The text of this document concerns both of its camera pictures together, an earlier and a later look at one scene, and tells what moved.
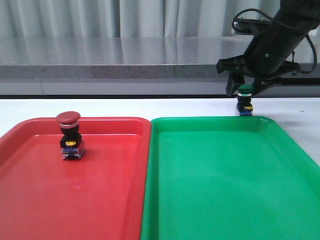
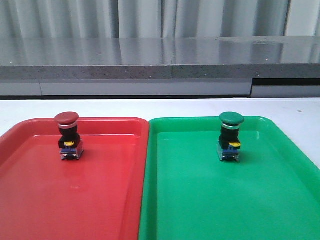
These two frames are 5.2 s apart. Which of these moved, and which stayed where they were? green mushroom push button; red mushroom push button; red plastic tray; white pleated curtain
Moved: green mushroom push button
Stayed: red plastic tray; white pleated curtain; red mushroom push button
